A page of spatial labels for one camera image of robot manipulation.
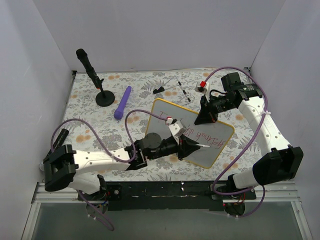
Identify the white red marker pen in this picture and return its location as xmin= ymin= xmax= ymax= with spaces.
xmin=196 ymin=144 xmax=211 ymax=148

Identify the yellow framed whiteboard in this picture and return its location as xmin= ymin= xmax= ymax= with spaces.
xmin=141 ymin=98 xmax=235 ymax=169

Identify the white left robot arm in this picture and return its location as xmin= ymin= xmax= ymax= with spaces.
xmin=43 ymin=132 xmax=201 ymax=200

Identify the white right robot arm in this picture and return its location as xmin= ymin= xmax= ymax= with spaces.
xmin=194 ymin=72 xmax=304 ymax=199

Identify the floral table mat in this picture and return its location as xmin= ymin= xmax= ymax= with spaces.
xmin=62 ymin=69 xmax=261 ymax=181

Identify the black microphone on stand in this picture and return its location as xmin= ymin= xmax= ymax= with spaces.
xmin=76 ymin=48 xmax=115 ymax=107

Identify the black flashlight silver head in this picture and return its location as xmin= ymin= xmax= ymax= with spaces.
xmin=39 ymin=128 xmax=69 ymax=172

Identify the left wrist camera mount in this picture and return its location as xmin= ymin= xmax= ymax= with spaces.
xmin=165 ymin=116 xmax=187 ymax=145

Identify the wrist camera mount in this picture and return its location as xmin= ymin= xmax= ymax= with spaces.
xmin=165 ymin=116 xmax=187 ymax=145
xmin=195 ymin=81 xmax=211 ymax=101

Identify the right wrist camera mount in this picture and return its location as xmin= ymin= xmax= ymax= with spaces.
xmin=195 ymin=81 xmax=211 ymax=101

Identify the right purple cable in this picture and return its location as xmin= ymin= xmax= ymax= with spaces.
xmin=204 ymin=66 xmax=270 ymax=218

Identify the wire whiteboard stand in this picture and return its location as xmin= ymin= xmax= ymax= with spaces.
xmin=152 ymin=75 xmax=195 ymax=106

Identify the aluminium frame rail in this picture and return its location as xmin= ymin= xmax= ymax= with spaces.
xmin=22 ymin=181 xmax=312 ymax=240

